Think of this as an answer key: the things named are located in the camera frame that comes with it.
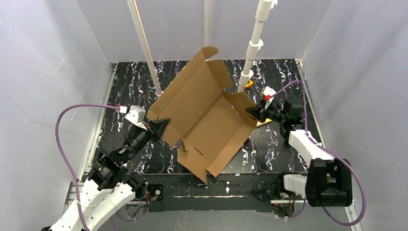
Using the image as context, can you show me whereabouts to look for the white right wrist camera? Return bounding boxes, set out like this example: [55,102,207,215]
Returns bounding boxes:
[260,86,276,109]

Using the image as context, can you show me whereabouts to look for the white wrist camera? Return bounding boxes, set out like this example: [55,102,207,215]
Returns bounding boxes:
[260,86,276,109]
[125,105,147,130]

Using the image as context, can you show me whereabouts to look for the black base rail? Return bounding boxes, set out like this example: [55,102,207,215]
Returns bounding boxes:
[116,172,295,214]

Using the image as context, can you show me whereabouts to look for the white wooden corner post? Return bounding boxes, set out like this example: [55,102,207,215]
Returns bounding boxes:
[127,0,162,97]

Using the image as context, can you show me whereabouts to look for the cream cylindrical stick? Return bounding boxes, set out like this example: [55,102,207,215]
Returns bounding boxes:
[256,119,272,128]

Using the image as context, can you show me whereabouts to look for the brown cardboard box sheet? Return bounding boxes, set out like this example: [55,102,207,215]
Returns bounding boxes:
[147,46,257,183]

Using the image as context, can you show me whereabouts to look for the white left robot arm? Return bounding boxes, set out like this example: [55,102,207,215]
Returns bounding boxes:
[43,118,171,231]

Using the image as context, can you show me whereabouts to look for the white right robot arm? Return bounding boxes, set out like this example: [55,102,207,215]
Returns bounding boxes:
[246,95,353,207]

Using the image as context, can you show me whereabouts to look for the yellow tape measure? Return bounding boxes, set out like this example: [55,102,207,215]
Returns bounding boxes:
[245,79,254,89]

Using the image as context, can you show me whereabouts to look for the white PVC pipe frame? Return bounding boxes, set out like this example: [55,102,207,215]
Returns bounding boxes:
[204,0,278,92]

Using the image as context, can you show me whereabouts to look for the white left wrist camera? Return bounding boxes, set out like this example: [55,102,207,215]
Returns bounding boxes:
[125,105,147,130]

